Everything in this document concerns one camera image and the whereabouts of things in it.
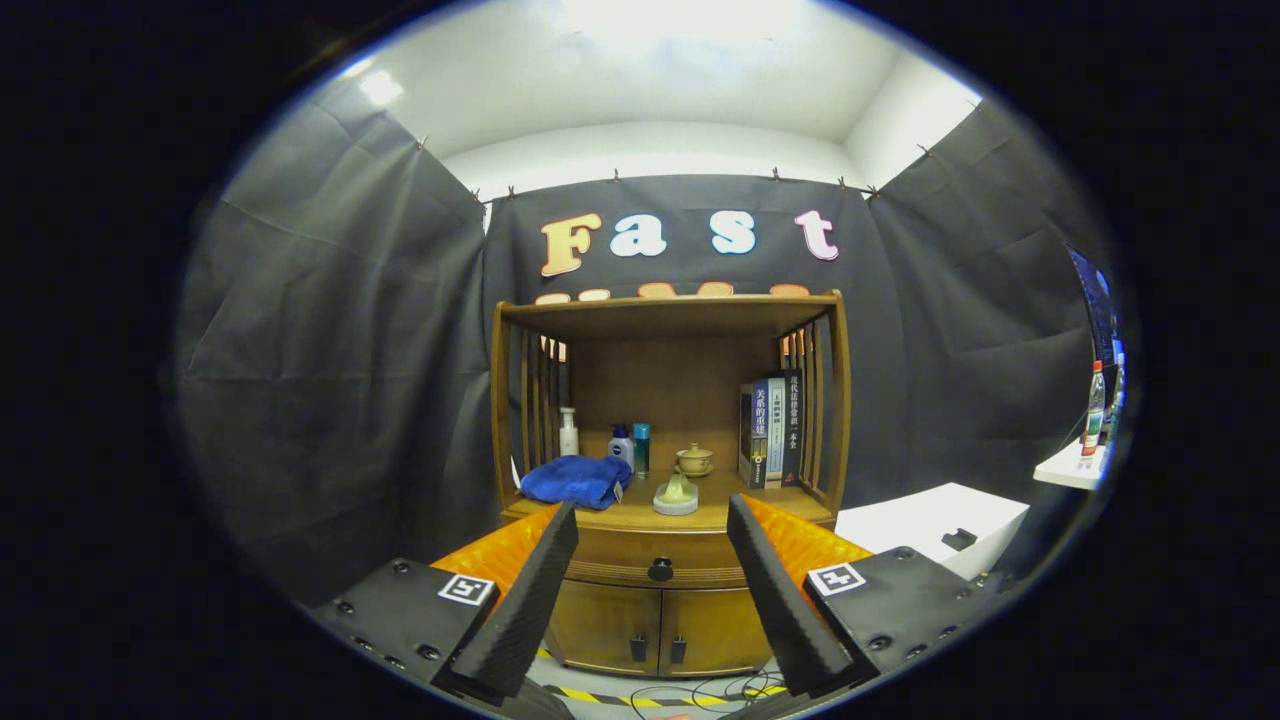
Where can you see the white bottle with blue cap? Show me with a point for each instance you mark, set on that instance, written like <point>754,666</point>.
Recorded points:
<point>621,450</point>

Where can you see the dark monitor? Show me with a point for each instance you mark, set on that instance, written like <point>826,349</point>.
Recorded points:
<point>1095,300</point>

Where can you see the wooden countertop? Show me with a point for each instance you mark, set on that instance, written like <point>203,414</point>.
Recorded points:
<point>630,516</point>

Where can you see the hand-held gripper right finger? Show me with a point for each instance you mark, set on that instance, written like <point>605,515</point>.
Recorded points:
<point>785,600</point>

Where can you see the blue towel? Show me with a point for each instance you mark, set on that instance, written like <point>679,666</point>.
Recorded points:
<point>575,480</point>

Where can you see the small ceiling light panel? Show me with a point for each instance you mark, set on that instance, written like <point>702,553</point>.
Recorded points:
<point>382,88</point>

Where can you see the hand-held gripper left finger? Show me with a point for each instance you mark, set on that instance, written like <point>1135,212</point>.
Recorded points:
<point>525,600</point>

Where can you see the white pump bottle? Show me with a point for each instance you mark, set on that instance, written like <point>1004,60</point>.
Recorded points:
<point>568,438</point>

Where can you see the water bottle with red label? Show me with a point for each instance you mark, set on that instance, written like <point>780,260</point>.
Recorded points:
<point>1093,415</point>

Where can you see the book with pale spine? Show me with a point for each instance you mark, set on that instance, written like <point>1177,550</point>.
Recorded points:
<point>776,430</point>

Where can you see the wooden cabinet door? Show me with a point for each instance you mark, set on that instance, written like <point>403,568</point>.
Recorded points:
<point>600,625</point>
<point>715,625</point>

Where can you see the wooden cabinet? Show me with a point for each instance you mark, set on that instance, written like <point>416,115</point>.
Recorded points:
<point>660,380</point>

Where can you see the teal blue bottle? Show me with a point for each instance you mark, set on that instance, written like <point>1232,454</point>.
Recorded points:
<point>641,450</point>

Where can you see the book with blue spine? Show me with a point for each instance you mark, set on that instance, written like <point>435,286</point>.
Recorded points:
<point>752,435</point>

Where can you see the lidded ceramic tea cup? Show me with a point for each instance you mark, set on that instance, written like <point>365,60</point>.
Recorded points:
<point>694,461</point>

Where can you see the green bottle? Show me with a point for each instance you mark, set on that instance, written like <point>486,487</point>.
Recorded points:
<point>1115,410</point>

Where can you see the white shelf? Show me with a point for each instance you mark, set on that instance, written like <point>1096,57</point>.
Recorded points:
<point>1065,470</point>

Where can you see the pale green translucent container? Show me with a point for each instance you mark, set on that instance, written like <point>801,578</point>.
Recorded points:
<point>676,497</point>

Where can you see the yellow black floor tape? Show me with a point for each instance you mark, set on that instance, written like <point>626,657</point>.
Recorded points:
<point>590,695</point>

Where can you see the wooden drawer with black knob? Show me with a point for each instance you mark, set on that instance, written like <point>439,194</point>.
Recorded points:
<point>695,555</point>

